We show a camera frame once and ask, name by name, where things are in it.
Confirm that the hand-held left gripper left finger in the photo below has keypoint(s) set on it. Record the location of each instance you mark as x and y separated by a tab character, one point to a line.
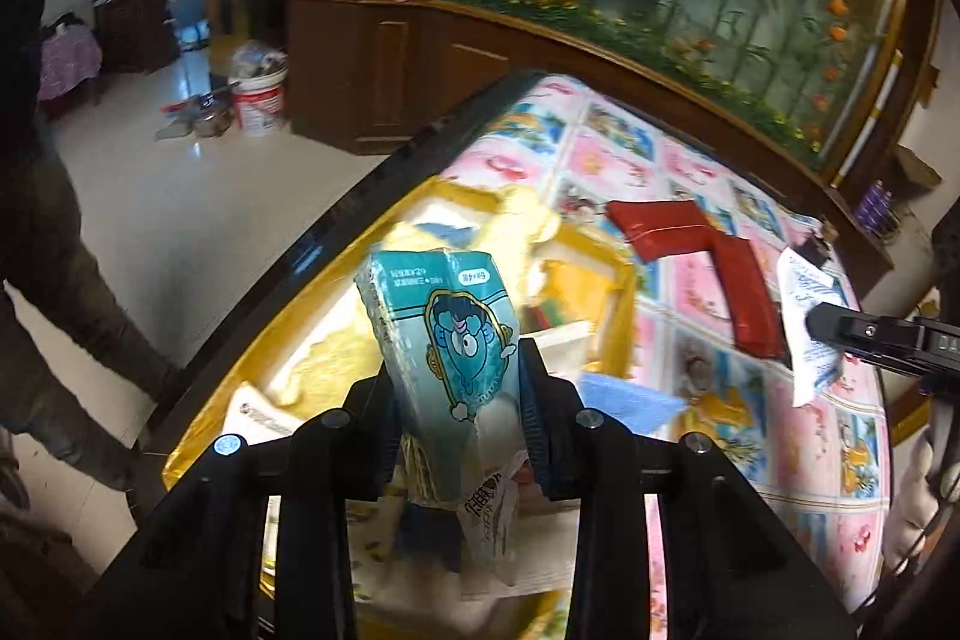
375	430

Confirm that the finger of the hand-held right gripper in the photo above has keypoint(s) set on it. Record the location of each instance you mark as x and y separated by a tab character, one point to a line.
862	336

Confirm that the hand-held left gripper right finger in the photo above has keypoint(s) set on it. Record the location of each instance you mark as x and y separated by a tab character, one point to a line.
536	430

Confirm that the white printed packet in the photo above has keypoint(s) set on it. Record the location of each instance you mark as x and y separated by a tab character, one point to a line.
802	280

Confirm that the blue cloth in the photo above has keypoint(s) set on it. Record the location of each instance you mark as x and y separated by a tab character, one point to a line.
622	404

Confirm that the teal cartoon tissue pack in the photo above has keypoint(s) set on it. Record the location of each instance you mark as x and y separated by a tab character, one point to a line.
442	340

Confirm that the yellow box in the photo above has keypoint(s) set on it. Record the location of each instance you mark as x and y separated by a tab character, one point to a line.
585	280

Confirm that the person's right hand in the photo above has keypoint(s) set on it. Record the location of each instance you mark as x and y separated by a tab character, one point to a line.
919	497

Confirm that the black jar with cork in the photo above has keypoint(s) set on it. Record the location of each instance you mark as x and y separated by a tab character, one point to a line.
817	246

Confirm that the white flat packet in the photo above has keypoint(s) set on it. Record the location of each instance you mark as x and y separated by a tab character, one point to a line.
259	416

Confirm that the red pouch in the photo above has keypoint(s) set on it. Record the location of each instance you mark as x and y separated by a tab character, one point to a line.
742	295

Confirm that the cardboard piece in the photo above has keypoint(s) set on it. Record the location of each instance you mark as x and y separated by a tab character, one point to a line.
919	168

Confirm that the rolled white paper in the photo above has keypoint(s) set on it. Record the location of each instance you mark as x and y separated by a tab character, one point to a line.
870	115

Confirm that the white bucket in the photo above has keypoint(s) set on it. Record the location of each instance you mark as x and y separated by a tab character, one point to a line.
259	104

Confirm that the metal pot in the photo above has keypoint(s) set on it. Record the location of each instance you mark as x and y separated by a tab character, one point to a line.
211	119

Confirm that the wooden cabinet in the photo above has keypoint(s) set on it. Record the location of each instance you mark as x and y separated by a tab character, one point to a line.
390	70

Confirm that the person's leg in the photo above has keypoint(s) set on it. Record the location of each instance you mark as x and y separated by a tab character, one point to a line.
45	280

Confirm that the purple floral cloth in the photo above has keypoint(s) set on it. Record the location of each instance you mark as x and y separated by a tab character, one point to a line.
67	59

